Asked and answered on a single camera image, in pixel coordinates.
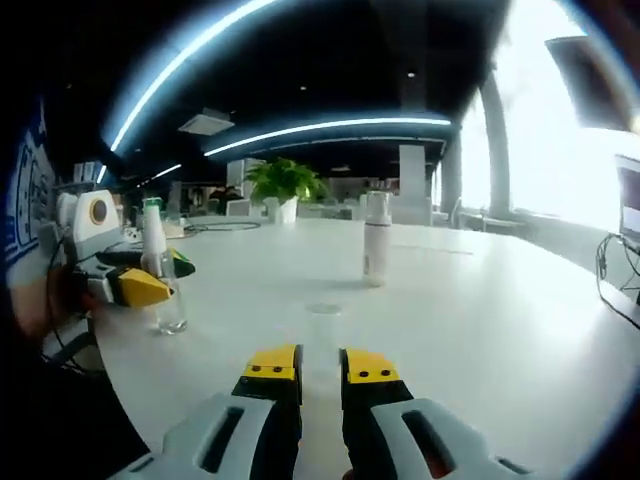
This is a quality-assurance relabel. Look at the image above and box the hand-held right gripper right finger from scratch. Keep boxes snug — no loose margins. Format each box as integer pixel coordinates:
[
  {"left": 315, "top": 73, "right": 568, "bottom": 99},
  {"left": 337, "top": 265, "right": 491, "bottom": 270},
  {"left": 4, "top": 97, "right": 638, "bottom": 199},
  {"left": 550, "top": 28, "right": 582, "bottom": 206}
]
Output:
[{"left": 339, "top": 347, "right": 546, "bottom": 480}]

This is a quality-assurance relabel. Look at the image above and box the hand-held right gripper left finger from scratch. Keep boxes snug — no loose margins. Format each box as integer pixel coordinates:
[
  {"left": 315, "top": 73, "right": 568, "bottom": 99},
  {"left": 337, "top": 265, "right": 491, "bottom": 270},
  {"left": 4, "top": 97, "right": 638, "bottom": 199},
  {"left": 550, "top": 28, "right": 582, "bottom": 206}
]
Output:
[{"left": 114, "top": 342, "right": 305, "bottom": 480}]

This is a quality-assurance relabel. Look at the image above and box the clear glass pump bottle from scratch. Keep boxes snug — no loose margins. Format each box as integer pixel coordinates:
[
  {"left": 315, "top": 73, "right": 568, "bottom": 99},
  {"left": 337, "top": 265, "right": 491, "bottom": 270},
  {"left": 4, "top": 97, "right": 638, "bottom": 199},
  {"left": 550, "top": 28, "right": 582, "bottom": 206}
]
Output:
[{"left": 141, "top": 196, "right": 190, "bottom": 335}]

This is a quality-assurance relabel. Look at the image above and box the clear plastic bottle cover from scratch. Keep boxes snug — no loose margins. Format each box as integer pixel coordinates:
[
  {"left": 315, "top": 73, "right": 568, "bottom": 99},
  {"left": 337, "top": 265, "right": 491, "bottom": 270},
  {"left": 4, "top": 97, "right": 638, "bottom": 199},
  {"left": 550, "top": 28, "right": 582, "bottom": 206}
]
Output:
[
  {"left": 305, "top": 301, "right": 345, "bottom": 396},
  {"left": 366, "top": 190, "right": 391, "bottom": 226}
]

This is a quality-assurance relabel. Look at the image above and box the white pump bottle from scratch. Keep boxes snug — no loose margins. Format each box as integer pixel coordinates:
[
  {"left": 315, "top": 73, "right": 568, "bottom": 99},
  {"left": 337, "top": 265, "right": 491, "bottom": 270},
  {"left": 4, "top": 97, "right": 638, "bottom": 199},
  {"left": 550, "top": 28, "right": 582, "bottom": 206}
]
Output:
[{"left": 362, "top": 190, "right": 392, "bottom": 290}]

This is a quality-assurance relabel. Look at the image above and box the person's black clothing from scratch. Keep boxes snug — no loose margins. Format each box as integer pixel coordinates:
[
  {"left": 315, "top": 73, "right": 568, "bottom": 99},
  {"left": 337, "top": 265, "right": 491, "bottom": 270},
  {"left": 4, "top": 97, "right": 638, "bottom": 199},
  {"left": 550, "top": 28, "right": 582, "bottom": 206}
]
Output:
[{"left": 0, "top": 279, "right": 151, "bottom": 480}]

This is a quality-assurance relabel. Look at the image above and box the green plant in white pot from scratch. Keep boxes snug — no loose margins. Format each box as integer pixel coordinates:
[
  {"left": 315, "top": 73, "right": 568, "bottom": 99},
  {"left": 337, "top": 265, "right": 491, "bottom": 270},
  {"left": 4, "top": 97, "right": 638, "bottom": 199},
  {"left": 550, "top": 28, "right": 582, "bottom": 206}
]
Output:
[{"left": 243, "top": 157, "right": 330, "bottom": 225}]

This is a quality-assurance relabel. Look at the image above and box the ceiling air conditioner vent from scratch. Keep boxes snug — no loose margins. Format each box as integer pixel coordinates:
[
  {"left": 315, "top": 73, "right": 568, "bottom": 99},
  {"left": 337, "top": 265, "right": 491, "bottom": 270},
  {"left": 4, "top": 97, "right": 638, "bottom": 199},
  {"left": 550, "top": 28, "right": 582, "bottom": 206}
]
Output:
[{"left": 177, "top": 107, "right": 236, "bottom": 137}]

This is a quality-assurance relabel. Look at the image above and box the long curved ceiling light strip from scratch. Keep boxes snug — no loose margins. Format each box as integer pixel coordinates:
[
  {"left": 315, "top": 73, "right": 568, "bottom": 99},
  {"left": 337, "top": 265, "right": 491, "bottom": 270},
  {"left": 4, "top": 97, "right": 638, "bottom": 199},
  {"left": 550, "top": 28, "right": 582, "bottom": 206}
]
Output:
[{"left": 108, "top": 0, "right": 281, "bottom": 152}]

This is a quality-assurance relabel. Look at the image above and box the black looped cable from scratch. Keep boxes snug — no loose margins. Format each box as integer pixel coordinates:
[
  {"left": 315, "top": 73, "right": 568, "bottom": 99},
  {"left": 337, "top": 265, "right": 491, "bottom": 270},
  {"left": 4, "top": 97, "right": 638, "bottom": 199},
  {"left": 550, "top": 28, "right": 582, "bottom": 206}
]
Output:
[{"left": 182, "top": 219, "right": 262, "bottom": 235}]

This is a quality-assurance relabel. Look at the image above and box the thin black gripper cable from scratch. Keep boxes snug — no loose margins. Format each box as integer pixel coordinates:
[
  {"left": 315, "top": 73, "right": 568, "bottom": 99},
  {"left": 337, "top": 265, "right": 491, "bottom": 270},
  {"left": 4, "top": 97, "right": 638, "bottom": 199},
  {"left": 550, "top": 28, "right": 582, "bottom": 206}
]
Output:
[{"left": 42, "top": 232, "right": 106, "bottom": 374}]

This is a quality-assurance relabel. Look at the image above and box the blue and white wall poster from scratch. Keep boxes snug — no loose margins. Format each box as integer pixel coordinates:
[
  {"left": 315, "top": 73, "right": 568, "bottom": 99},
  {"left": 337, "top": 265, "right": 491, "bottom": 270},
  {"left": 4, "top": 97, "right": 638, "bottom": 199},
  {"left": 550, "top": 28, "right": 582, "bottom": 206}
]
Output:
[{"left": 2, "top": 99, "right": 56, "bottom": 261}]

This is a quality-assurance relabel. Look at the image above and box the black laptop cable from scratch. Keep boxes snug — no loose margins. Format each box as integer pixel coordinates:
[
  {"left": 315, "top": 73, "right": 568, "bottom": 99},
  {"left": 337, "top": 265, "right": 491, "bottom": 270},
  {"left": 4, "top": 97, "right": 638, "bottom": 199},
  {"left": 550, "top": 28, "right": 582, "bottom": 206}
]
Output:
[{"left": 593, "top": 230, "right": 640, "bottom": 331}]

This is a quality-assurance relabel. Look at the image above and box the black wall monitor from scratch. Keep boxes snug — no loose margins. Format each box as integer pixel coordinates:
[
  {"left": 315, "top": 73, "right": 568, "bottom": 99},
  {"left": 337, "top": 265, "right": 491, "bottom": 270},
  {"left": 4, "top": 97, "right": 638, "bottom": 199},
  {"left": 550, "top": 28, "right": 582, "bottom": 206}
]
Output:
[{"left": 544, "top": 34, "right": 640, "bottom": 132}]

